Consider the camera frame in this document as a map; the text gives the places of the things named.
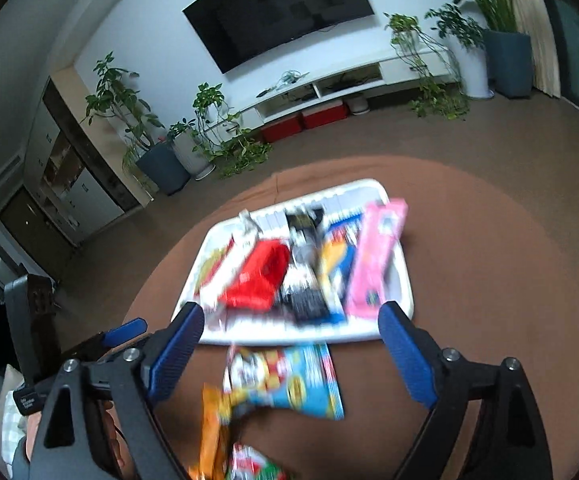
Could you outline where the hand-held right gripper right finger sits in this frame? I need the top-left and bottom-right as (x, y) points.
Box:
(378, 301), (555, 480)

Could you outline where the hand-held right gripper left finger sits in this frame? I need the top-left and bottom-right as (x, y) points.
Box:
(28, 302), (206, 480)

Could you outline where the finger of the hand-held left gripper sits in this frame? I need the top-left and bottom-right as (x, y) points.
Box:
(100, 318), (149, 361)

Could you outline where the red and white striped packet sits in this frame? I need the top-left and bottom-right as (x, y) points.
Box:
(194, 237), (238, 311)

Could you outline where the light blue snack packet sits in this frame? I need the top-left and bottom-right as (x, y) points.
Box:
(222, 342), (345, 421)

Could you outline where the blue yellow snack packet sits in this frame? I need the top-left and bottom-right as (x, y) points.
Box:
(319, 212), (365, 326)

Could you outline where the black snack packet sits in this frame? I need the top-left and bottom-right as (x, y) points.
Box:
(280, 207), (330, 328)

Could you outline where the white plastic tray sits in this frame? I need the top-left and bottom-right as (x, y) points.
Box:
(170, 178), (415, 346)

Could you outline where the person's left hand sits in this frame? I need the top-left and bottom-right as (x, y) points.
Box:
(100, 402), (126, 476)

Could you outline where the orange snack packet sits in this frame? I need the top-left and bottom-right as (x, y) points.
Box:
(190, 384), (243, 480)

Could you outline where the dark door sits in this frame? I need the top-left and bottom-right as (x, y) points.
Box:
(0, 185), (78, 281)

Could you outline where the pink snack packet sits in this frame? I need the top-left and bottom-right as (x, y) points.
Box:
(344, 199), (409, 320)

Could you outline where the white cloth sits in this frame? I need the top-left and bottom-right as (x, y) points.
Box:
(0, 365), (33, 466)

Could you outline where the green red snack packet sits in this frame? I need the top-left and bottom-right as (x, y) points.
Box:
(224, 442), (290, 480)

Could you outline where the leafy plant in dark pot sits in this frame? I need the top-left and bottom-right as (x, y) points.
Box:
(80, 51), (191, 196)

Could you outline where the slim plant in white pot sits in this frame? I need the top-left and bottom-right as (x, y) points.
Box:
(167, 82), (243, 181)

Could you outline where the low trailing plant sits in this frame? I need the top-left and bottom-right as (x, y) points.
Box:
(217, 132), (273, 178)

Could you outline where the red storage box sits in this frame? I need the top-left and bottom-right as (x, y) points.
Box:
(261, 115), (304, 143)
(300, 100), (347, 130)

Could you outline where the trailing vine plant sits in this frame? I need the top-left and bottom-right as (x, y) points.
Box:
(384, 12), (470, 121)

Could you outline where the leafy plant in white pot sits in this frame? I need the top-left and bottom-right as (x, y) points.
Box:
(424, 4), (495, 100)

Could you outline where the white television console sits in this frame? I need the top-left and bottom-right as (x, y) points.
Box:
(234, 47), (460, 131)

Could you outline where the tall plant in dark pot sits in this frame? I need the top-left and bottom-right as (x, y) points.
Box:
(432, 0), (535, 98)

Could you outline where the beige curtain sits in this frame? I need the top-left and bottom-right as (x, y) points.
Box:
(512, 0), (563, 98)

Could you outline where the wooden wall cabinet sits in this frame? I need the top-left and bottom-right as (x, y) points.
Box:
(22, 67), (155, 248)

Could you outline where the black wall television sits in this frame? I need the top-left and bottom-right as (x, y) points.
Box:
(182, 0), (375, 75)

